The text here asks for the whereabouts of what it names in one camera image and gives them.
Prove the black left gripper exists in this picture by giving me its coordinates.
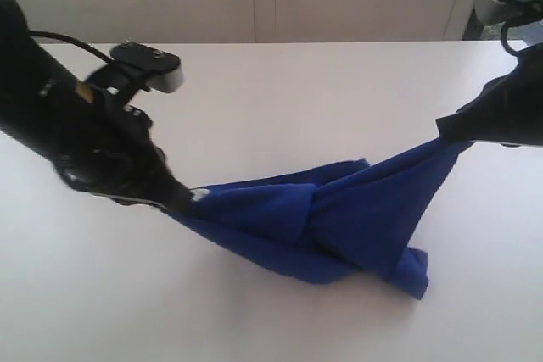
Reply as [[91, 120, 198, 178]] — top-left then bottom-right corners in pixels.
[[42, 80, 193, 214]]

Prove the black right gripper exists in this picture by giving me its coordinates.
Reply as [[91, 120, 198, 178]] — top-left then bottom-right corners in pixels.
[[435, 46, 542, 147]]

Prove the blue towel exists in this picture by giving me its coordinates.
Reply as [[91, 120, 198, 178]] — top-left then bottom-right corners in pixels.
[[176, 139, 467, 299]]

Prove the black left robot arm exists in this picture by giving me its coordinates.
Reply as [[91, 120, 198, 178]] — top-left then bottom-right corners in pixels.
[[1, 0, 193, 213]]

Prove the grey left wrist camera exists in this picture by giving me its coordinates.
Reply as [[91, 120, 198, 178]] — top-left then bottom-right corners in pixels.
[[87, 42, 184, 93]]

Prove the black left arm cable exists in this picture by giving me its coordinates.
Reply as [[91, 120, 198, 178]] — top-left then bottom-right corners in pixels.
[[28, 30, 114, 66]]

